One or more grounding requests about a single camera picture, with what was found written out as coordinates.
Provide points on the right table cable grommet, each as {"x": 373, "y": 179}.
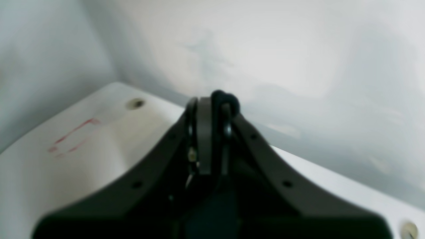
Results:
{"x": 135, "y": 103}

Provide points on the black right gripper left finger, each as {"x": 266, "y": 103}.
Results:
{"x": 154, "y": 198}

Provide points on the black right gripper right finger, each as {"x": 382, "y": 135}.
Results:
{"x": 277, "y": 202}

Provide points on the table cable grommet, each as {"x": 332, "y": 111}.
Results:
{"x": 135, "y": 103}
{"x": 408, "y": 230}

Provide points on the left table cable grommet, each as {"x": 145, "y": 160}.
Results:
{"x": 408, "y": 230}

